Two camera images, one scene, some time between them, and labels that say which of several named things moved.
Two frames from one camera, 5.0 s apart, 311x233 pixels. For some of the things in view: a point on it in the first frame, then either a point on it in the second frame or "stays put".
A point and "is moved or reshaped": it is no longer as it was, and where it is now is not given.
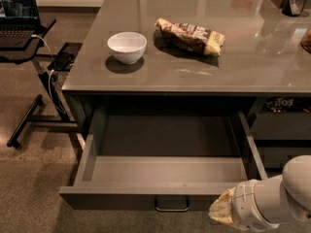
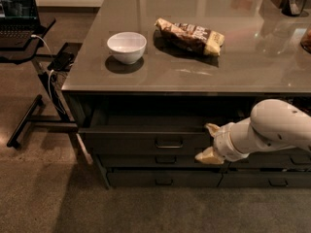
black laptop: x=19 y=18 stays put
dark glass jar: x=295 y=1 stays put
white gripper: x=243 y=204 -> x=222 y=143
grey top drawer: x=164 y=159 is moved or reshaped
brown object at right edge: x=306 y=40 stays put
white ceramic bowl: x=127 y=47 stays put
